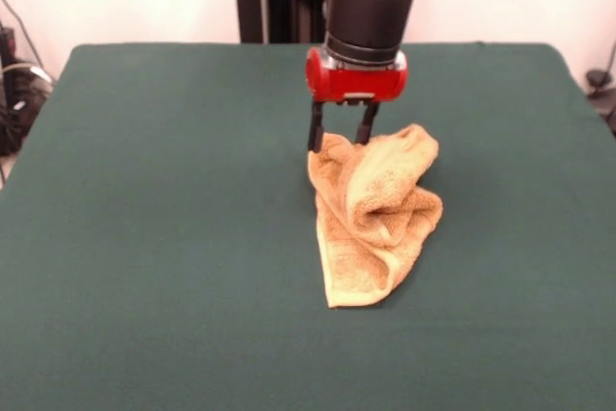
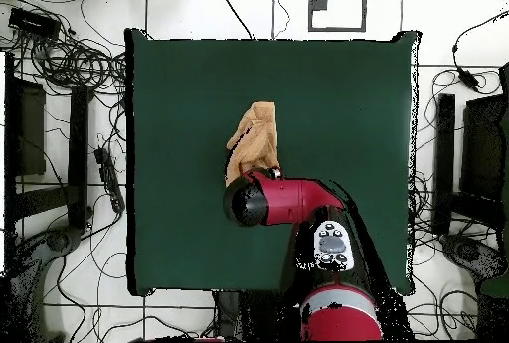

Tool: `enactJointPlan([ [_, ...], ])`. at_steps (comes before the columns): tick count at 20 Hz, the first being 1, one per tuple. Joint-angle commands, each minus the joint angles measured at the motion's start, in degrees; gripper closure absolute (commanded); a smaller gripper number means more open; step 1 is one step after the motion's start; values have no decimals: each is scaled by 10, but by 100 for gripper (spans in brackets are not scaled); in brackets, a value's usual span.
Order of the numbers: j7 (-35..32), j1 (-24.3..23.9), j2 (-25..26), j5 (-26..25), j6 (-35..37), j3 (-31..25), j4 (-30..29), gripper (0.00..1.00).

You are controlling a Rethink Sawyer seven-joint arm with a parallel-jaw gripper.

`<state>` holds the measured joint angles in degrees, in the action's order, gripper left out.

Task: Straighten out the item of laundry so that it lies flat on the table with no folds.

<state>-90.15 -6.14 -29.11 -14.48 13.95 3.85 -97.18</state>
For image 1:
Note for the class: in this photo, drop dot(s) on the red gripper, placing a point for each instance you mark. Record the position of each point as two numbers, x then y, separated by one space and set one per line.
356 86

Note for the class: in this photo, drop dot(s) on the orange terry towel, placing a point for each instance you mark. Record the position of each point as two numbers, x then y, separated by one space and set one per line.
380 189

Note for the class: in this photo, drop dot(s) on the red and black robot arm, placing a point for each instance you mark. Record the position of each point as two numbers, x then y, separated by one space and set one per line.
370 11

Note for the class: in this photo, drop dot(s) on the dark green table cloth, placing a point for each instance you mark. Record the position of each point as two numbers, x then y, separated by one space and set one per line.
144 238

